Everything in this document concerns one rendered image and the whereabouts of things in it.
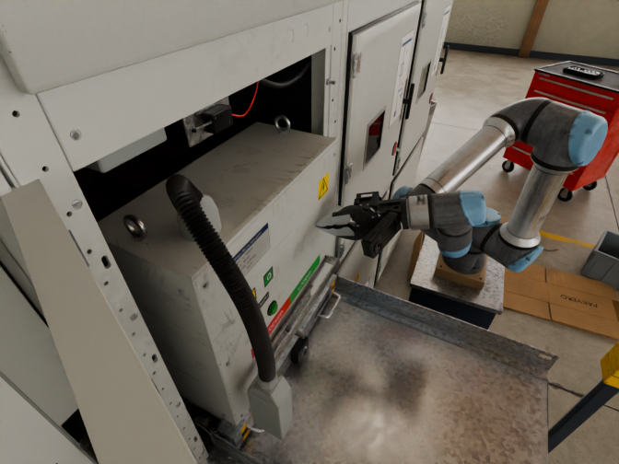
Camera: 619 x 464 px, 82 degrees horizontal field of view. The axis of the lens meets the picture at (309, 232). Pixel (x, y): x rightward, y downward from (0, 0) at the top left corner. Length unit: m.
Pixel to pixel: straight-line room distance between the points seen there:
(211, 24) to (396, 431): 0.89
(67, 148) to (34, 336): 0.18
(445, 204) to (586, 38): 7.94
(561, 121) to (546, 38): 7.55
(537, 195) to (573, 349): 1.49
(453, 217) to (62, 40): 0.68
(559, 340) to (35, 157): 2.46
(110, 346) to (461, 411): 0.92
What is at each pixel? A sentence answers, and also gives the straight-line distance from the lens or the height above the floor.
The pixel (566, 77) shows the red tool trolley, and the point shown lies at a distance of 3.54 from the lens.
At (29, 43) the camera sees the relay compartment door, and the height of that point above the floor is 1.68.
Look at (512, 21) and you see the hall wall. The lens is 8.55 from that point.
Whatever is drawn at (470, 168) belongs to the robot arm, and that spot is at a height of 1.30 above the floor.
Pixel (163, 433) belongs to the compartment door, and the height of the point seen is 1.58.
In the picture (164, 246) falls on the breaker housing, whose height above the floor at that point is 1.39.
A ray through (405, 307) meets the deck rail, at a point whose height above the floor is 0.89.
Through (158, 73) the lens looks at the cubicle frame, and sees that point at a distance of 0.46.
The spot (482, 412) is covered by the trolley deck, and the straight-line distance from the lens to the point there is 1.07.
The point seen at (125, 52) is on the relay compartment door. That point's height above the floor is 1.66.
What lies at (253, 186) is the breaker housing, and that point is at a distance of 0.67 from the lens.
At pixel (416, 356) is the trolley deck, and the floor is 0.85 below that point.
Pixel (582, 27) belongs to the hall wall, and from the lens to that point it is 8.61.
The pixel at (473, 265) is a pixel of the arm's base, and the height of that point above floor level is 0.82.
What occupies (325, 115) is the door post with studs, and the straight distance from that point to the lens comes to 0.88.
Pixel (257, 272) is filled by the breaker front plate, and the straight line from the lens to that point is 0.66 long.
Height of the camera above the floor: 1.74
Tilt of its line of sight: 39 degrees down
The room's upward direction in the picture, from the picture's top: straight up
